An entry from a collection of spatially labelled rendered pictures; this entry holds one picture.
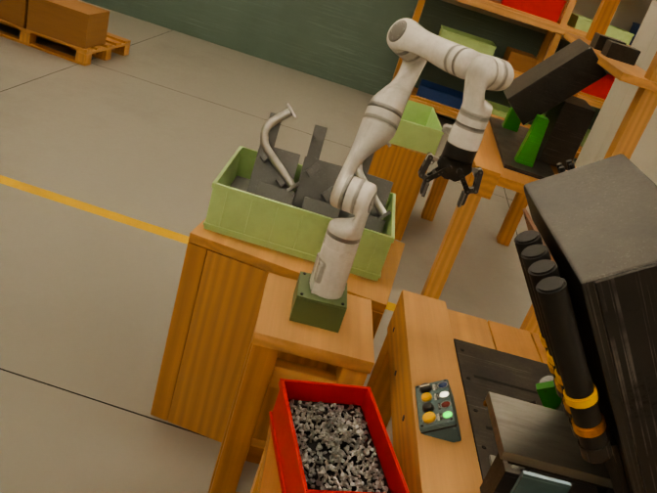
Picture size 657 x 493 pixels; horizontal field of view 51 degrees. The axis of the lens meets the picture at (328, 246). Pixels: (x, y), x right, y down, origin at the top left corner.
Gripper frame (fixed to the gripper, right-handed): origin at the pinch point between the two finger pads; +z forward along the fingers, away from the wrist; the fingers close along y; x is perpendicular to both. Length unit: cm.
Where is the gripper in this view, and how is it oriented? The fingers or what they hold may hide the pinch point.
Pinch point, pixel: (441, 199)
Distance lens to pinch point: 166.8
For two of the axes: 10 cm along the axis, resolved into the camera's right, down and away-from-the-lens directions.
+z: -2.8, 8.6, 4.3
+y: 9.6, 2.7, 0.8
